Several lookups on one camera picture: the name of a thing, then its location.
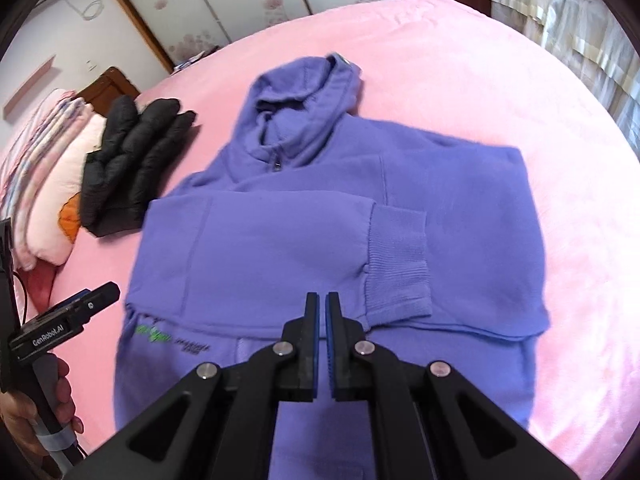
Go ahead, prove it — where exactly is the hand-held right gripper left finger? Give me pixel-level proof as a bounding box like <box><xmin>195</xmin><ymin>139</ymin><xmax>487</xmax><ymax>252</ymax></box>
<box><xmin>60</xmin><ymin>292</ymin><xmax>321</xmax><ymax>480</ymax></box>

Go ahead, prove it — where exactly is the pink bed blanket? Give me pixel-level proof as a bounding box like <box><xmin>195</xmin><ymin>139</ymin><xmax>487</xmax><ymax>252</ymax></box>
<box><xmin>50</xmin><ymin>0</ymin><xmax>640</xmax><ymax>471</ymax></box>

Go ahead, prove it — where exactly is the folded striped quilt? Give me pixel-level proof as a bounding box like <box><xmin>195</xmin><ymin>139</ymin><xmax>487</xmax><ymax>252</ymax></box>
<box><xmin>0</xmin><ymin>89</ymin><xmax>96</xmax><ymax>261</ymax></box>

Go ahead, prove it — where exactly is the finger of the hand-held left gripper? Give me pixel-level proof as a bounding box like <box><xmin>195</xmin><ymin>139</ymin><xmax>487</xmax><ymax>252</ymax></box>
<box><xmin>50</xmin><ymin>287</ymin><xmax>91</xmax><ymax>313</ymax></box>
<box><xmin>70</xmin><ymin>282</ymin><xmax>121</xmax><ymax>326</ymax></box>

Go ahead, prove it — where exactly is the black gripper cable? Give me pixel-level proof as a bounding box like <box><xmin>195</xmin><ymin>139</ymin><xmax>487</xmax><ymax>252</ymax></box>
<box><xmin>12</xmin><ymin>270</ymin><xmax>28</xmax><ymax>331</ymax></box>

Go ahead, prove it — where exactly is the wooden headboard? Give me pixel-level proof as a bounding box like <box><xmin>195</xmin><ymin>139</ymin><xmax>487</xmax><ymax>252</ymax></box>
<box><xmin>75</xmin><ymin>66</ymin><xmax>141</xmax><ymax>118</ymax></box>

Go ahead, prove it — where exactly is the small blue white box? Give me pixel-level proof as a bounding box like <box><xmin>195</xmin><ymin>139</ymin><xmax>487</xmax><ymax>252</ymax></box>
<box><xmin>175</xmin><ymin>50</ymin><xmax>221</xmax><ymax>71</ymax></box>

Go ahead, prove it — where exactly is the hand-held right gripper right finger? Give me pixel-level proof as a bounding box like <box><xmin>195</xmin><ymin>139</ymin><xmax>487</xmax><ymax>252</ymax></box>
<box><xmin>325</xmin><ymin>292</ymin><xmax>581</xmax><ymax>480</ymax></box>

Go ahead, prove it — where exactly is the black puffer jacket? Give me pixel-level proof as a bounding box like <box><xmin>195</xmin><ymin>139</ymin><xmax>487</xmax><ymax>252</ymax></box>
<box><xmin>80</xmin><ymin>97</ymin><xmax>197</xmax><ymax>237</ymax></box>

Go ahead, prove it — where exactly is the floral sliding-door wardrobe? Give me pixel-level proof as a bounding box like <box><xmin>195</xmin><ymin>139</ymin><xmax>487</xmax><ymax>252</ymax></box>
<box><xmin>92</xmin><ymin>0</ymin><xmax>416</xmax><ymax>73</ymax></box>

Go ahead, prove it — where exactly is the pink wall strip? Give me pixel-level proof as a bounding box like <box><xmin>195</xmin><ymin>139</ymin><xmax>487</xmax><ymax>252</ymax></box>
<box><xmin>2</xmin><ymin>57</ymin><xmax>56</xmax><ymax>113</ymax></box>

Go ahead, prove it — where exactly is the person's left hand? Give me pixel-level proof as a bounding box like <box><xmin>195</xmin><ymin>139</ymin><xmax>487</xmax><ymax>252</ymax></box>
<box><xmin>0</xmin><ymin>355</ymin><xmax>83</xmax><ymax>461</ymax></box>

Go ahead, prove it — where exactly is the white wall cable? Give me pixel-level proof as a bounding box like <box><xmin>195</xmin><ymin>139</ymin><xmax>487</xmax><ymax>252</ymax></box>
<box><xmin>65</xmin><ymin>0</ymin><xmax>101</xmax><ymax>21</ymax></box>

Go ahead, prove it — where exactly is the purple zip hoodie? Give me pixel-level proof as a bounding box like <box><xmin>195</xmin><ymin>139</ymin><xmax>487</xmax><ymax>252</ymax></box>
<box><xmin>114</xmin><ymin>52</ymin><xmax>551</xmax><ymax>480</ymax></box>

